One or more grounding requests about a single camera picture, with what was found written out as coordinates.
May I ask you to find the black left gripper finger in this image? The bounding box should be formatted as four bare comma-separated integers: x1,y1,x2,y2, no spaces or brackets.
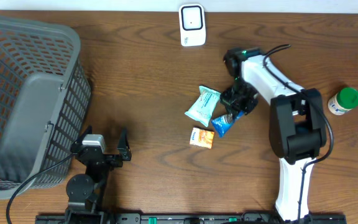
70,126,92,149
117,128,130,155

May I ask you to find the blue Oreo cookie pack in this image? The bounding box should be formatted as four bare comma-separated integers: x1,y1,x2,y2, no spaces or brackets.
211,111,244,138

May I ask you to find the light blue wet wipes pack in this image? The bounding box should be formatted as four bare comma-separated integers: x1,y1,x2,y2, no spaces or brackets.
185,85,221,127

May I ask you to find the orange tissue pack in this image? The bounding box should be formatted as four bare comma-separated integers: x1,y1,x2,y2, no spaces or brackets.
189,128,215,149

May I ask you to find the green lid jar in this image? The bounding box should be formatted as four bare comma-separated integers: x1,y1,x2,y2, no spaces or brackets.
328,87,358,115

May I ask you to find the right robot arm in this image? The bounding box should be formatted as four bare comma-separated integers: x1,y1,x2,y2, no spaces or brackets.
220,44,333,223

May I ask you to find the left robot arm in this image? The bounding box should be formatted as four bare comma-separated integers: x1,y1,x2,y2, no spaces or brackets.
63,126,132,224

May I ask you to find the grey plastic mesh basket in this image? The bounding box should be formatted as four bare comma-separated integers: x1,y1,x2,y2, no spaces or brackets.
0,16,91,199

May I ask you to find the black right camera cable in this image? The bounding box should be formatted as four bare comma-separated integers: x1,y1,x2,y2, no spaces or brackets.
262,44,335,224

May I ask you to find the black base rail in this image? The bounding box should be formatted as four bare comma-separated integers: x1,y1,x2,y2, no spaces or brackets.
35,212,347,224

